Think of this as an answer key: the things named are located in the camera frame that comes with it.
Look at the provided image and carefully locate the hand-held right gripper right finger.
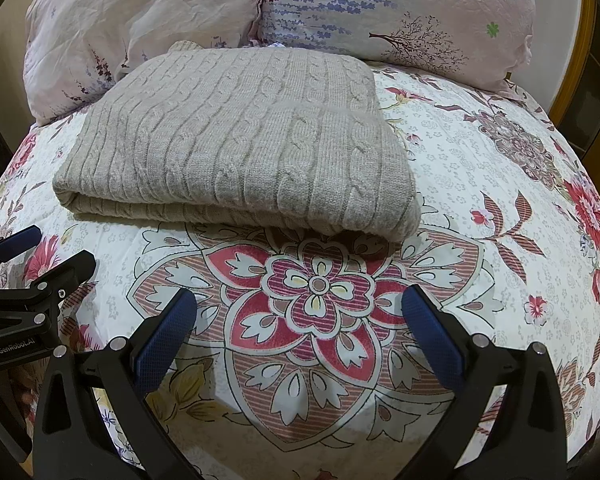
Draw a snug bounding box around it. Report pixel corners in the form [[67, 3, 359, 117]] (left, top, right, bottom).
[[400, 284, 569, 480]]

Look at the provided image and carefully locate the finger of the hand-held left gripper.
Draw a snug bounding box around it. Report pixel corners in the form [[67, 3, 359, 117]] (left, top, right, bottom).
[[0, 225, 44, 274], [0, 250, 99, 322]]

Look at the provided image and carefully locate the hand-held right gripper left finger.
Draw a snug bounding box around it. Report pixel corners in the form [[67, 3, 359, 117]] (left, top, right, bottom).
[[32, 287, 201, 480]]

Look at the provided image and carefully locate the beige cable knit sweater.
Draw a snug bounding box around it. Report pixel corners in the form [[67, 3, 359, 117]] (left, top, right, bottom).
[[52, 40, 423, 241]]

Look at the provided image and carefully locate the floral bed sheet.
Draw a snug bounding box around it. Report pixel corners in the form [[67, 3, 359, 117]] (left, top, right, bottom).
[[0, 57, 600, 480]]

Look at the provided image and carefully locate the pink floral pillow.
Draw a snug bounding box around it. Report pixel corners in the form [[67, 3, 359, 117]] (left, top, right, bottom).
[[22, 0, 267, 127]]

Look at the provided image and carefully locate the pink pillow with lavender print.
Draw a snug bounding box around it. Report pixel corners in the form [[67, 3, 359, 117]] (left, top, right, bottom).
[[252, 0, 557, 95]]

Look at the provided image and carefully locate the yellow wooden bed frame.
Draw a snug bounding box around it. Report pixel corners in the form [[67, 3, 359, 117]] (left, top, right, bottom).
[[549, 0, 600, 128]]

